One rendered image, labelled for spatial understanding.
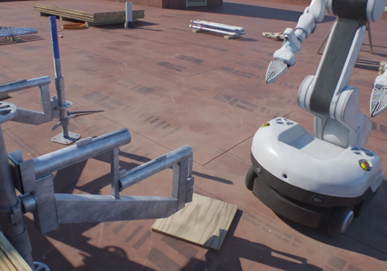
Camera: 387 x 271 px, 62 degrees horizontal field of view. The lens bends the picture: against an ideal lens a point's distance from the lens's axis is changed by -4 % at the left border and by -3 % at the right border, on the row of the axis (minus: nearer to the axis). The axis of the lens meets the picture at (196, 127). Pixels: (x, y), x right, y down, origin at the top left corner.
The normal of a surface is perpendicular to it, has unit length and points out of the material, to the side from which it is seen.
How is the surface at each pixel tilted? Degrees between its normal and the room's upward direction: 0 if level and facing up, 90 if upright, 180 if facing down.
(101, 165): 0
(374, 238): 0
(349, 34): 70
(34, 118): 90
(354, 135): 116
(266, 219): 0
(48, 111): 90
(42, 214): 90
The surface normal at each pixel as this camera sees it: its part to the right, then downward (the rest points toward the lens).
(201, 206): 0.06, -0.90
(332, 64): -0.64, -0.06
